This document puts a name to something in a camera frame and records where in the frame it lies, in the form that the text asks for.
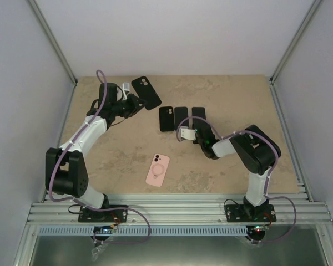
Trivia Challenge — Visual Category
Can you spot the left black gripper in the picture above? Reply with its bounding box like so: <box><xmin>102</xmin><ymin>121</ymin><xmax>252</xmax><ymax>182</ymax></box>
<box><xmin>112</xmin><ymin>94</ymin><xmax>147</xmax><ymax>119</ymax></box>

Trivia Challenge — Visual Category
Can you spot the black phone case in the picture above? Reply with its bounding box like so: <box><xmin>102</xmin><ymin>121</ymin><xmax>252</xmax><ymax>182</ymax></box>
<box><xmin>159</xmin><ymin>106</ymin><xmax>175</xmax><ymax>132</ymax></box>
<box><xmin>131</xmin><ymin>76</ymin><xmax>162</xmax><ymax>110</ymax></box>

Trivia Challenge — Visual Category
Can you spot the black phone with blue edge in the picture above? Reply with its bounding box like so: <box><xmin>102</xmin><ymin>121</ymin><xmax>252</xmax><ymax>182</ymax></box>
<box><xmin>174</xmin><ymin>106</ymin><xmax>189</xmax><ymax>130</ymax></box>

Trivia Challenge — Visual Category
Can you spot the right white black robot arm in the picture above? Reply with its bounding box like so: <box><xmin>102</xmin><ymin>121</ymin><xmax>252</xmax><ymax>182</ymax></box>
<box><xmin>194</xmin><ymin>123</ymin><xmax>281</xmax><ymax>221</ymax></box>

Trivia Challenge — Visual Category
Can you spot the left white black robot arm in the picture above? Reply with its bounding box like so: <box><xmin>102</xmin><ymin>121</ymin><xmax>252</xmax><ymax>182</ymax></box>
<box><xmin>45</xmin><ymin>83</ymin><xmax>147</xmax><ymax>221</ymax></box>

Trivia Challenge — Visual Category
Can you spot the pink phone case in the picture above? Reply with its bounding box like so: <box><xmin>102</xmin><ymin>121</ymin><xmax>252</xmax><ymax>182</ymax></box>
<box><xmin>145</xmin><ymin>154</ymin><xmax>170</xmax><ymax>187</ymax></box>

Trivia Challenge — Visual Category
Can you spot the left circuit board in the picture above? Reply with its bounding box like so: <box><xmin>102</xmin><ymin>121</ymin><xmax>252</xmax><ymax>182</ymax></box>
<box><xmin>93</xmin><ymin>224</ymin><xmax>118</xmax><ymax>234</ymax></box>

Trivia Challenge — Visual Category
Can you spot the circuit board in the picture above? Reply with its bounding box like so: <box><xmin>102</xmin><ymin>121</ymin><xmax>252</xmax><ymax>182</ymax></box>
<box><xmin>93</xmin><ymin>224</ymin><xmax>118</xmax><ymax>234</ymax></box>
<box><xmin>249</xmin><ymin>224</ymin><xmax>269</xmax><ymax>232</ymax></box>

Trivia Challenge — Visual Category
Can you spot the clear plastic bag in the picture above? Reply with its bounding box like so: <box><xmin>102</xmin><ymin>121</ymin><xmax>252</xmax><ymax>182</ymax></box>
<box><xmin>91</xmin><ymin>243</ymin><xmax>107</xmax><ymax>262</ymax></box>

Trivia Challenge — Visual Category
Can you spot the right circuit board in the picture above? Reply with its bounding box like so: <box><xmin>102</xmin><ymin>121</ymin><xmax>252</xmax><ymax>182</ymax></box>
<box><xmin>249</xmin><ymin>224</ymin><xmax>269</xmax><ymax>232</ymax></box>

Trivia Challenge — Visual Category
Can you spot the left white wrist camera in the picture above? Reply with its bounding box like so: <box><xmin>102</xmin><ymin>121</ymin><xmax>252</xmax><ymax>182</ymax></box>
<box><xmin>117</xmin><ymin>82</ymin><xmax>130</xmax><ymax>101</ymax></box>

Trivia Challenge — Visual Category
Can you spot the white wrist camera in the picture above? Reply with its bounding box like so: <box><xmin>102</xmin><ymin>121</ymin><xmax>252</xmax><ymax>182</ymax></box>
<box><xmin>117</xmin><ymin>82</ymin><xmax>130</xmax><ymax>101</ymax></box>
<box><xmin>179</xmin><ymin>126</ymin><xmax>196</xmax><ymax>141</ymax></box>

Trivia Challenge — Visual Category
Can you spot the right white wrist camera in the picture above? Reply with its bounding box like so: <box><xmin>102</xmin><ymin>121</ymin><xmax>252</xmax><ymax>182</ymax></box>
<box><xmin>179</xmin><ymin>126</ymin><xmax>196</xmax><ymax>141</ymax></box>

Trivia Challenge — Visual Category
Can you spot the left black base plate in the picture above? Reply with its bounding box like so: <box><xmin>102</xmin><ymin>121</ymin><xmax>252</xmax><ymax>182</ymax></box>
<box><xmin>78</xmin><ymin>205</ymin><xmax>128</xmax><ymax>223</ymax></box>

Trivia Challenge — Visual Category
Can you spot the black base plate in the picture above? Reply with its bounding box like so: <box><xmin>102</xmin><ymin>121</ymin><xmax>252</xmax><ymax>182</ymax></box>
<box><xmin>78</xmin><ymin>205</ymin><xmax>128</xmax><ymax>223</ymax></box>
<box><xmin>224</xmin><ymin>204</ymin><xmax>277</xmax><ymax>223</ymax></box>

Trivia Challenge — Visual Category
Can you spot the left corner aluminium post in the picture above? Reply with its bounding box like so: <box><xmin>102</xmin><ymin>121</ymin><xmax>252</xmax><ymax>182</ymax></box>
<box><xmin>27</xmin><ymin>0</ymin><xmax>77</xmax><ymax>86</ymax></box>

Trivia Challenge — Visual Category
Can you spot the corner aluminium post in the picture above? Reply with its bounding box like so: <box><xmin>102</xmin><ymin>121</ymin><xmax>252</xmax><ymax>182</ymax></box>
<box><xmin>27</xmin><ymin>0</ymin><xmax>77</xmax><ymax>86</ymax></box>
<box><xmin>269</xmin><ymin>0</ymin><xmax>322</xmax><ymax>84</ymax></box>

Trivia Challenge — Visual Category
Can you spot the aluminium rail frame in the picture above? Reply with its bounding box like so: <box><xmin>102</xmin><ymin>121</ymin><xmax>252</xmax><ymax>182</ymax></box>
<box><xmin>27</xmin><ymin>184</ymin><xmax>333</xmax><ymax>225</ymax></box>

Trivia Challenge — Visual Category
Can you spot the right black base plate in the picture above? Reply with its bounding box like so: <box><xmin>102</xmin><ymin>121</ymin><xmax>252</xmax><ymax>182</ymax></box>
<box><xmin>224</xmin><ymin>204</ymin><xmax>277</xmax><ymax>223</ymax></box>

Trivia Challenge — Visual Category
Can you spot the right corner aluminium post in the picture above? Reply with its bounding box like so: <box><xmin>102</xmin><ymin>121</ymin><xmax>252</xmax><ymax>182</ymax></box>
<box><xmin>269</xmin><ymin>0</ymin><xmax>322</xmax><ymax>84</ymax></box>

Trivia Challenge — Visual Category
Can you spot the grey slotted cable duct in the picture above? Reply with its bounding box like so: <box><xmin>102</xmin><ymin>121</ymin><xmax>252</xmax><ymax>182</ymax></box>
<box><xmin>38</xmin><ymin>225</ymin><xmax>250</xmax><ymax>237</ymax></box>

